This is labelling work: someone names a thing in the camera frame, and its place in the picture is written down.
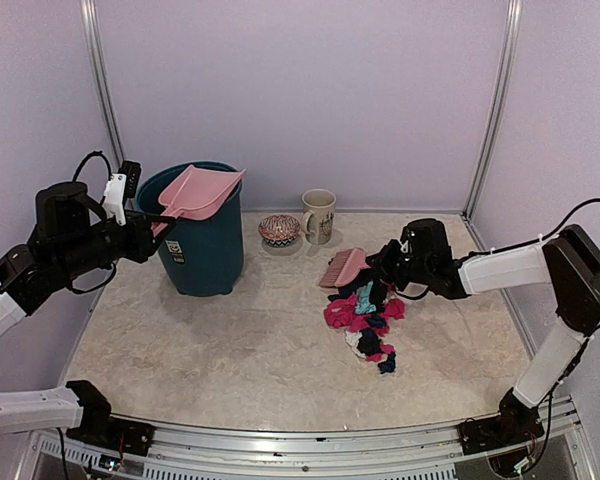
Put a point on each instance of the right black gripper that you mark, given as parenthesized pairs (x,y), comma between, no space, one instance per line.
(381,262)

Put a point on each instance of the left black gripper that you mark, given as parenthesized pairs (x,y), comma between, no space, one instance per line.
(141,245)

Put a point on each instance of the pink hand brush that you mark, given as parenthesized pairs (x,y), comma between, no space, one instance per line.
(343,268)

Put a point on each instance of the pink dustpan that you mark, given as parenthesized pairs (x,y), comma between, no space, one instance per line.
(187,192)

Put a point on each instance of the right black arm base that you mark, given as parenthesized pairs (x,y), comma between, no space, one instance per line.
(514,423)

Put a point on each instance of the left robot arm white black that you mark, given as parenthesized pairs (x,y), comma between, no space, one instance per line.
(74,234)

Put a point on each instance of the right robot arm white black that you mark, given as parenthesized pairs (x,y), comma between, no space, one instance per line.
(566,258)

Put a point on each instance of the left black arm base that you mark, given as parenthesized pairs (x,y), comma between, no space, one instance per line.
(100,428)

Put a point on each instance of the pile of coloured scraps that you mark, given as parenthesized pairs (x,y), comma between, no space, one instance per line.
(365,324)

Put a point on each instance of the beige ceramic mug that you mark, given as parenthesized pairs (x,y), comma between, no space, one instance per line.
(318,215)

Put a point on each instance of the dark blue scrap right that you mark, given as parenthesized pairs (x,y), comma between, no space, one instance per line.
(388,366)

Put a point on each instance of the patterned small bowl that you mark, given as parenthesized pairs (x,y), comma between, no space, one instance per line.
(279,230)

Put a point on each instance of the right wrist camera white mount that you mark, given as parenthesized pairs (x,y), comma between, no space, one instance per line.
(405,246)

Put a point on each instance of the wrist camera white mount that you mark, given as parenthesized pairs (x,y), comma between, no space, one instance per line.
(120,187)
(405,246)

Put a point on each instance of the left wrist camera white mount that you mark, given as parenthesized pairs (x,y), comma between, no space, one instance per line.
(120,187)

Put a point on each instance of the aluminium front rail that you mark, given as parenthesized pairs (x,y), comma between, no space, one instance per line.
(183,452)

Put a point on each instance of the left aluminium corner post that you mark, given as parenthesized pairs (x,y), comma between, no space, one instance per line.
(95,49)

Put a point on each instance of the aluminium corner post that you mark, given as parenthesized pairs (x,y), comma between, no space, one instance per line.
(497,107)
(95,49)

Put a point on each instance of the right aluminium corner post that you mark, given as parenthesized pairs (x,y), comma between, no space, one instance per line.
(497,107)

